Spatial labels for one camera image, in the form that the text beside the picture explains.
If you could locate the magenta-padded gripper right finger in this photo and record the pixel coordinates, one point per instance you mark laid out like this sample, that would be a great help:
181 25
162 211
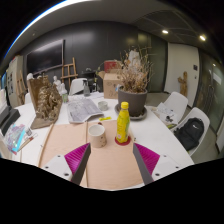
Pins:
166 165

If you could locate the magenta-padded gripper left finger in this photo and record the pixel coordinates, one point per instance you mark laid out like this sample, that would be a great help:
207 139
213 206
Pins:
56 165

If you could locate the yellow drink bottle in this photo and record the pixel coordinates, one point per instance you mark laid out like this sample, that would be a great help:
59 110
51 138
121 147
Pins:
122 125

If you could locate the black backpack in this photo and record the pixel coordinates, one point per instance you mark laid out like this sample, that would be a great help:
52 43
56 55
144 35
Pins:
188 133

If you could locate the white-lidded paint jar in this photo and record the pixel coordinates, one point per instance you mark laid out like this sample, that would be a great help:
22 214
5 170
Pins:
29 132

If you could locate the flat round red coaster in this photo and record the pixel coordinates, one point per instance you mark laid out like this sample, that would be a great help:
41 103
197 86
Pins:
128 142

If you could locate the beige speckled cup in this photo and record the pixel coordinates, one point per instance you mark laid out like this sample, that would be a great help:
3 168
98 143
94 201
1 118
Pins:
97 138

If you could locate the loose paper sheets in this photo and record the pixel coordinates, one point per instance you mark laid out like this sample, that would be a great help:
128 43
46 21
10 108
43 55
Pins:
165 113

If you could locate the grey plant saucer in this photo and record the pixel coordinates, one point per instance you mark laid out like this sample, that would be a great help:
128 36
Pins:
141 116

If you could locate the printed newspaper sheet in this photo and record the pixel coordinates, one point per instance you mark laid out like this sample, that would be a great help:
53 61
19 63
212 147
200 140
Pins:
83 110

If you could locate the white plastic chair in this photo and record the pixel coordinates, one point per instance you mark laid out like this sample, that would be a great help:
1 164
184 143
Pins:
201 113
178 101
76 86

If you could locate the black desktop device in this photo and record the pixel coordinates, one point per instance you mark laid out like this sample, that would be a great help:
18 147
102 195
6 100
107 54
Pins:
8 120

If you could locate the small green-labelled bottle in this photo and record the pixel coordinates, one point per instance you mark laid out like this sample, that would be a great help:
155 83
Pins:
64 95

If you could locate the dried plant in grey pot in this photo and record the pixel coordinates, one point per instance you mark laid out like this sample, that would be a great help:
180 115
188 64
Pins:
133 100

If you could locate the small glass jar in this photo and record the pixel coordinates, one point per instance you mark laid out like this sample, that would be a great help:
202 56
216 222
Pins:
103 105

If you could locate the clear spray bottle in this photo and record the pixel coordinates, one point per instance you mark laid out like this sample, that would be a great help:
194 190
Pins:
86 89

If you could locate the wooden figure statue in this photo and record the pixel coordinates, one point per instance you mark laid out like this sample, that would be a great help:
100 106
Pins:
182 83

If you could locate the white plaster bust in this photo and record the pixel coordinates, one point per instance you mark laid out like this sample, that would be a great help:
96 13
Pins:
57 81

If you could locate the wooden easel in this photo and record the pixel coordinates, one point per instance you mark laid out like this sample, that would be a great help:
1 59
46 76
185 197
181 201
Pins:
68 71
21 86

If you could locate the brown cardboard box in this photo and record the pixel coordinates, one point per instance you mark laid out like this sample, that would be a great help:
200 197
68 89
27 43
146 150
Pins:
111 86

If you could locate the white panel with photos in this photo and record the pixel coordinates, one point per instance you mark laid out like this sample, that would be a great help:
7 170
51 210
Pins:
13 78

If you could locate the red box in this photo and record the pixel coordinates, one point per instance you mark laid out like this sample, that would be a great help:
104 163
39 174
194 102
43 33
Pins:
111 65

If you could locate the round ceiling downlight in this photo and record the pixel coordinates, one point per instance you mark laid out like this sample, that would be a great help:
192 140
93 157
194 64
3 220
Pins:
202 37
165 31

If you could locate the black wall monitor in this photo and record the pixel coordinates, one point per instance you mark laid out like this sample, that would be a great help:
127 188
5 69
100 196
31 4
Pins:
45 56

